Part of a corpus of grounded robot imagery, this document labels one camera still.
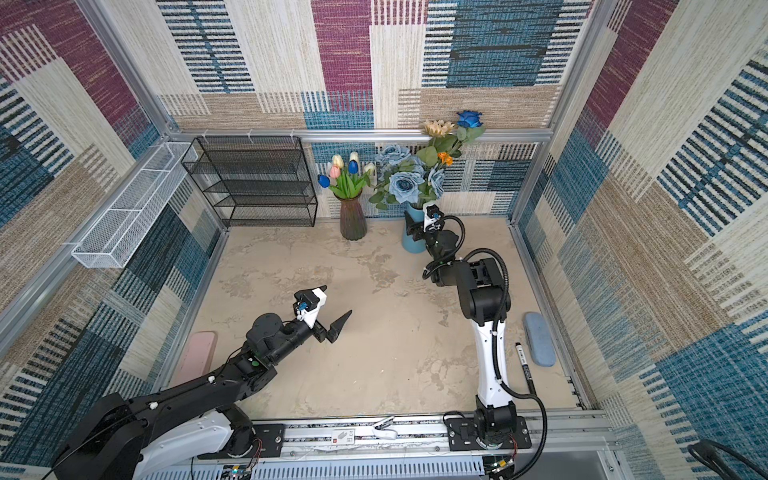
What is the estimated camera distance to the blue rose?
85cm

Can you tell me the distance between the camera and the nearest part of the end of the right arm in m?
0.85

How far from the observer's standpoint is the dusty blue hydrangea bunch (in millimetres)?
810

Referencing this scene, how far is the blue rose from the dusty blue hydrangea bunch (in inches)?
5.5

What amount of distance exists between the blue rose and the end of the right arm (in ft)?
0.91

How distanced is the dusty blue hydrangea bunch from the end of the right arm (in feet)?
0.37
